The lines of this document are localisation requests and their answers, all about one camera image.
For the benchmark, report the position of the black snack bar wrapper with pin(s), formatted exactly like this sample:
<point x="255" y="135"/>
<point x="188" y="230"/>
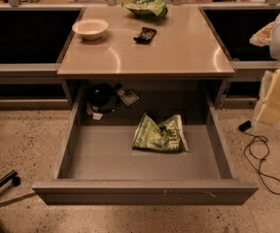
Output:
<point x="146" y="36"/>

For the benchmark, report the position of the grey open drawer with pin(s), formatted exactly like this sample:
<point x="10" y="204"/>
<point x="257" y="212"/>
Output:
<point x="98" y="166"/>

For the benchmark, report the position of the white bowl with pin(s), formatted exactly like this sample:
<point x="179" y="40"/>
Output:
<point x="90" y="28"/>

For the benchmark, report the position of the grey counter cabinet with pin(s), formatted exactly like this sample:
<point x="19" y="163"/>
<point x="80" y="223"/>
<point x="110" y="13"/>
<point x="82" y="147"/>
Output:
<point x="180" y="45"/>

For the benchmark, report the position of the black device behind drawer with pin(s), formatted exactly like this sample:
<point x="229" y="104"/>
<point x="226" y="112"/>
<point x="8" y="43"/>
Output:
<point x="100" y="94"/>

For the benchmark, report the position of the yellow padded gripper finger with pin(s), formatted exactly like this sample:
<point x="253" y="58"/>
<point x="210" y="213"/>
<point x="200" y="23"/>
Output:
<point x="267" y="110"/>
<point x="263" y="37"/>

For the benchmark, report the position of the green chip bag on counter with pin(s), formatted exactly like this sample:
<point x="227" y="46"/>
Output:
<point x="147" y="8"/>

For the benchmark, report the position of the black chair base leg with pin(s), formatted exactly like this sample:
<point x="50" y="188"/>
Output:
<point x="10" y="177"/>

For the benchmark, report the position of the green jalapeno chip bag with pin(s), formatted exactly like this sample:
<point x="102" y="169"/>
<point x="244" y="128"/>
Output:
<point x="166" y="137"/>

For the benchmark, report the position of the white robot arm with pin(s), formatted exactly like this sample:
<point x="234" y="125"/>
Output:
<point x="275" y="36"/>

